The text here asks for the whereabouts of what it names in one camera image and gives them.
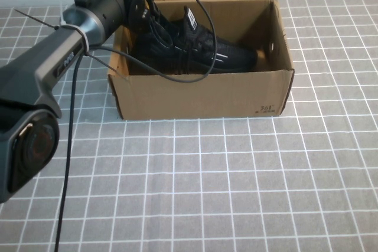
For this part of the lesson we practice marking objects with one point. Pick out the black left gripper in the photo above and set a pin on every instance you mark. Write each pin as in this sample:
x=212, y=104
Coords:
x=137, y=10

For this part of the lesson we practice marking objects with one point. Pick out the black knit sneaker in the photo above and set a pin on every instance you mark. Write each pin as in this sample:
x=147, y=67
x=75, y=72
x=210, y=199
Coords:
x=230, y=54

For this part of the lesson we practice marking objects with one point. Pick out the brown cardboard shoe box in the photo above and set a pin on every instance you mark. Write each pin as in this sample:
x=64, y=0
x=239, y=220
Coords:
x=206, y=98

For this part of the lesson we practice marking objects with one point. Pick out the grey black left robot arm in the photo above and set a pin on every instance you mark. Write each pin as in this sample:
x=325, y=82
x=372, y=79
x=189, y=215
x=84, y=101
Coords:
x=29, y=72

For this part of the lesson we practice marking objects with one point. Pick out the white zip tie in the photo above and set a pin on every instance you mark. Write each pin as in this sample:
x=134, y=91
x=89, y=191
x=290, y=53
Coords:
x=84, y=39
x=118, y=74

